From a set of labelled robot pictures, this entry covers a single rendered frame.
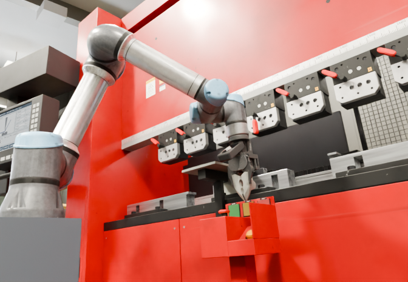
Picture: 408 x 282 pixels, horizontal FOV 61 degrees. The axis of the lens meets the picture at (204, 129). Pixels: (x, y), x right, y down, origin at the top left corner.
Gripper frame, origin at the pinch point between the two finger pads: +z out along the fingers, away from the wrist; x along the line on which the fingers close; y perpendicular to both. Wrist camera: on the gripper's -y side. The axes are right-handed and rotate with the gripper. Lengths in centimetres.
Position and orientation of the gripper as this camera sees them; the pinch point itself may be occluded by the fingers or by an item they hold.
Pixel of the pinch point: (243, 196)
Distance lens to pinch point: 113.7
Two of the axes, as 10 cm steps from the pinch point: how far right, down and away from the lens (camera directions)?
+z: 1.2, 9.5, -2.8
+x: -7.7, 2.7, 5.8
